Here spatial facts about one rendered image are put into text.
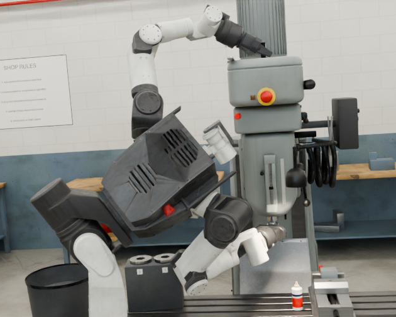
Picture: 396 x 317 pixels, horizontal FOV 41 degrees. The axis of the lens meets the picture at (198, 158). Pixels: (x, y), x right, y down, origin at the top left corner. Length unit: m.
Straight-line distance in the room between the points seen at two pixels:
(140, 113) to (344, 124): 0.94
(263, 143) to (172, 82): 4.43
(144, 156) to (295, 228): 1.14
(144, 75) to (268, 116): 0.47
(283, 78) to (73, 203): 0.79
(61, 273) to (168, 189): 2.68
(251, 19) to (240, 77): 0.45
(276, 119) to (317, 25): 4.44
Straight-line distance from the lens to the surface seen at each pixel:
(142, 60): 1.80
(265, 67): 1.82
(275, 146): 1.96
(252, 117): 1.92
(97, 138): 6.57
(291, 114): 1.92
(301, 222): 2.48
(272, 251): 2.49
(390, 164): 5.79
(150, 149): 1.51
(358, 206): 6.47
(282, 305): 2.19
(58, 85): 6.70
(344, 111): 2.26
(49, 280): 4.09
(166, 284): 2.17
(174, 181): 1.48
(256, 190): 1.98
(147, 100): 1.68
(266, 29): 2.20
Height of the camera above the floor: 1.78
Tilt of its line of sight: 7 degrees down
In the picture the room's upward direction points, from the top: 4 degrees counter-clockwise
